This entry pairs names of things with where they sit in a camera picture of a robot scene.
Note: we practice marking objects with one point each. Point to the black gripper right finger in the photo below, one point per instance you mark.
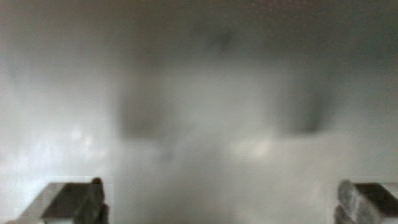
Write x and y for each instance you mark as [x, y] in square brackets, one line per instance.
[367, 203]

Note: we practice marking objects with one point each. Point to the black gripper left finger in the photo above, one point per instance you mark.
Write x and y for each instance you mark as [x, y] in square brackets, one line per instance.
[70, 204]

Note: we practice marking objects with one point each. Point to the white front drawer box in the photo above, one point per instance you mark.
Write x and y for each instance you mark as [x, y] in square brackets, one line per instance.
[214, 101]

